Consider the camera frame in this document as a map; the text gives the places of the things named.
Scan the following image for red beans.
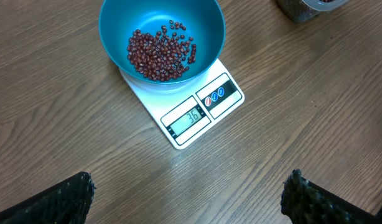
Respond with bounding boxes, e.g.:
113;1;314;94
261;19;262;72
127;22;197;82

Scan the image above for blue bowl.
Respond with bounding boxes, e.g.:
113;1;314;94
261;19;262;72
98;0;226;84

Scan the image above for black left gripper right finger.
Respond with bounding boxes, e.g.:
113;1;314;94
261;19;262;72
281;169;381;224

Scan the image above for white kitchen scale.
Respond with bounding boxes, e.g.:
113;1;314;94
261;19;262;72
121;59;245;150

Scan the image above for clear plastic container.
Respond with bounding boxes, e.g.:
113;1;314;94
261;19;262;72
276;0;348;23

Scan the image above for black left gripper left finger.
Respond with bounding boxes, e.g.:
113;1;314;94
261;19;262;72
0;172;95;224

